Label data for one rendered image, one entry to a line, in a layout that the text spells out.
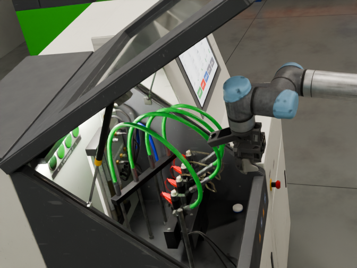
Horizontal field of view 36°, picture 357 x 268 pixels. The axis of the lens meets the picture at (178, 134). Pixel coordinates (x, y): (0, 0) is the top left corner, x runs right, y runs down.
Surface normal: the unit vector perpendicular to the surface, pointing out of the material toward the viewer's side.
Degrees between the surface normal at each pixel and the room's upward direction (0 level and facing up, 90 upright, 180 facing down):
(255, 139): 103
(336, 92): 86
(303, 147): 0
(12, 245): 90
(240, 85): 13
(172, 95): 90
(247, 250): 0
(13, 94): 0
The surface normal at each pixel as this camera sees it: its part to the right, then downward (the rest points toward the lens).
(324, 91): -0.42, 0.46
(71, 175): 0.96, -0.04
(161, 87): -0.22, 0.53
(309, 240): -0.18, -0.84
